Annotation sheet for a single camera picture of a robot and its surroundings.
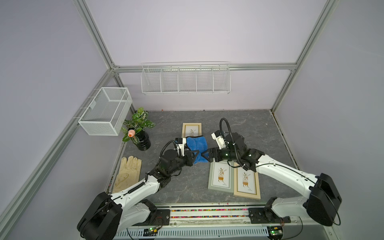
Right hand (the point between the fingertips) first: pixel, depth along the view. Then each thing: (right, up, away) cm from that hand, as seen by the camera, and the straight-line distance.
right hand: (205, 152), depth 77 cm
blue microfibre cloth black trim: (-4, +4, +5) cm, 8 cm away
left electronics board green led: (-27, -37, -6) cm, 46 cm away
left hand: (-4, 0, +1) cm, 4 cm away
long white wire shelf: (-11, +46, +22) cm, 53 cm away
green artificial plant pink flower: (-38, +15, +6) cm, 41 cm away
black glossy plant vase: (-38, +3, +17) cm, 42 cm away
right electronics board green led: (+34, -38, -5) cm, 51 cm away
